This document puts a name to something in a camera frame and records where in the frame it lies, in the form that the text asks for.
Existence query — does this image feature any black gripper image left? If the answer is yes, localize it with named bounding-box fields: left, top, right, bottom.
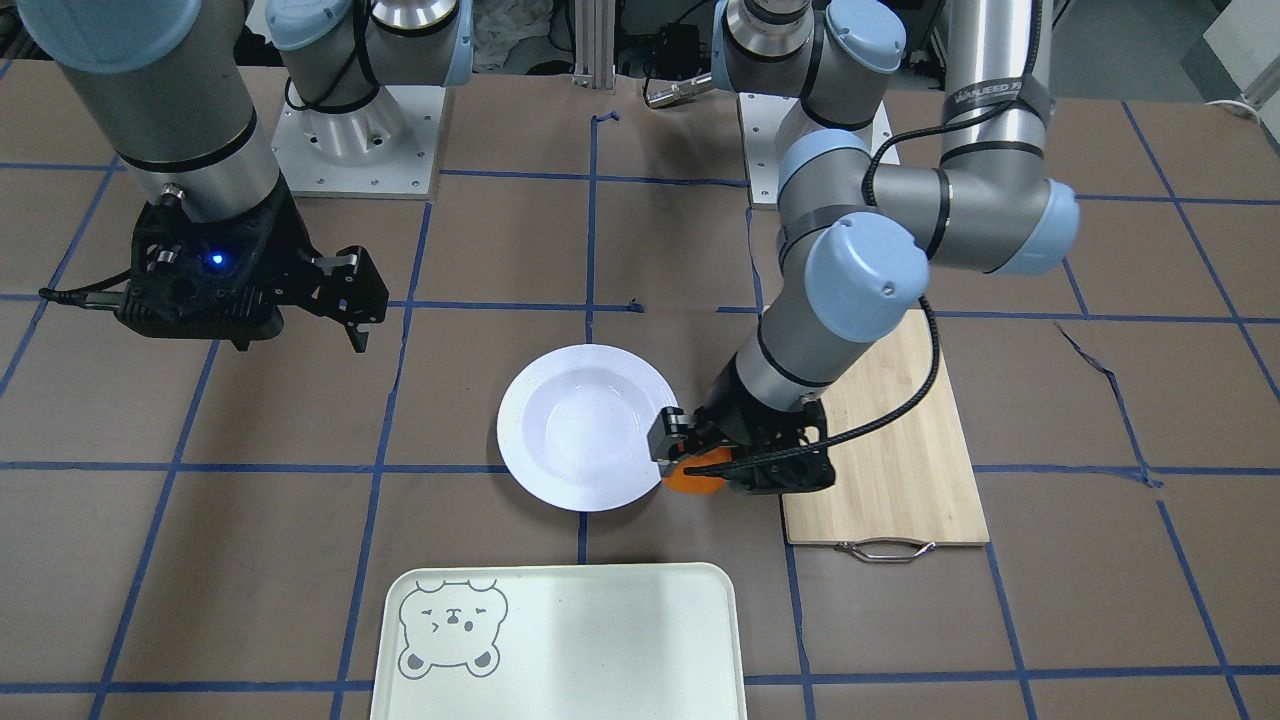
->
left=114, top=179, right=390, bottom=354

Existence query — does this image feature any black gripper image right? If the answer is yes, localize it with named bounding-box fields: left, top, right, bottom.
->
left=646, top=360, right=837, bottom=495

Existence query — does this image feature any orange fruit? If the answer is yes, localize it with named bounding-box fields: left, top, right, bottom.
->
left=662, top=448, right=732, bottom=495

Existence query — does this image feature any white round plate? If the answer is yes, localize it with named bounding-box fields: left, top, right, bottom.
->
left=495, top=345, right=677, bottom=512

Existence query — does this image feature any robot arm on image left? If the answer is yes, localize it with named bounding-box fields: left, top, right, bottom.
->
left=17, top=1, right=474, bottom=354

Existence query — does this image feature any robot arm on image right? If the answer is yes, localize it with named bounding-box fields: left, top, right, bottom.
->
left=648, top=1, right=1080, bottom=495

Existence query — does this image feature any white tray with bear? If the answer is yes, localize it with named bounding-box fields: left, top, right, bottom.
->
left=370, top=562, right=748, bottom=719

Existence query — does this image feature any bamboo cutting board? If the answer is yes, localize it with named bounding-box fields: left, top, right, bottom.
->
left=782, top=309, right=989, bottom=561

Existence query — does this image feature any metal connector in background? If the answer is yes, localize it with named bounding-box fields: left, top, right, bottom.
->
left=643, top=73, right=716, bottom=111

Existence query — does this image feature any metal base plate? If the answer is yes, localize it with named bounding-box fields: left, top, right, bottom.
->
left=271, top=86, right=449, bottom=200
left=739, top=94, right=893, bottom=210

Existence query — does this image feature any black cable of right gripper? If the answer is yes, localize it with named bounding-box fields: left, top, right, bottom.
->
left=38, top=268, right=136, bottom=309

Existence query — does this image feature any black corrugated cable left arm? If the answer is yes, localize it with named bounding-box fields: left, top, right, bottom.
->
left=735, top=0, right=1046, bottom=471

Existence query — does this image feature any aluminium frame post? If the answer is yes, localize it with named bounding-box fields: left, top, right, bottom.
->
left=572, top=0, right=617, bottom=94

